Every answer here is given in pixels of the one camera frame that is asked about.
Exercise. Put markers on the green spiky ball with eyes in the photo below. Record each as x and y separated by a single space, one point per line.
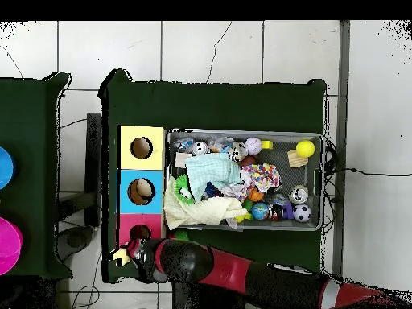
185 193

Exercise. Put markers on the cream waffle cloth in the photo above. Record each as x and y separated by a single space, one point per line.
206 210

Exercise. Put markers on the light blue waffle cloth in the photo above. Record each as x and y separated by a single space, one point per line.
212 170

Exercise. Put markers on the colourful knotted cloth ball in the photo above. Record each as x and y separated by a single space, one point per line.
262 175
236 191

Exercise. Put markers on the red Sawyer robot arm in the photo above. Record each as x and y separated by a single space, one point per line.
225 270

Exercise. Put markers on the shallow clear mesh bin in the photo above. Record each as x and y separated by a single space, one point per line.
283 135

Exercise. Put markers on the black chair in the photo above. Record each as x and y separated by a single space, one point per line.
94 145

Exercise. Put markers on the pink bowl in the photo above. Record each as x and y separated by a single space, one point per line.
9 246

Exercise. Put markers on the blue globe ball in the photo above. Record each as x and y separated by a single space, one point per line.
260 211

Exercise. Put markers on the orange toy basketball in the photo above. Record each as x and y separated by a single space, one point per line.
255 195

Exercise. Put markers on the blue bowl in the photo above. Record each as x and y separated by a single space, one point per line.
5 167

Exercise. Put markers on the white baseball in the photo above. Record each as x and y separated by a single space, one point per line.
253 146

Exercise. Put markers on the dark green side table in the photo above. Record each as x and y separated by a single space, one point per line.
32 128

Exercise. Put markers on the dark green table cloth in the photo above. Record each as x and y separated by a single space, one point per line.
219 106

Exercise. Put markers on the black and white soccer ball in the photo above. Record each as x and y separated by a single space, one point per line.
302 213

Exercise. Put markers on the crushed soda can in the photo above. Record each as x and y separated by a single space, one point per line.
298 194

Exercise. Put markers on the plain yellow ball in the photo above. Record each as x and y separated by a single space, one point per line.
305 149

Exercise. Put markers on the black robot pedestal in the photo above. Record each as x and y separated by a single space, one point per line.
186 301

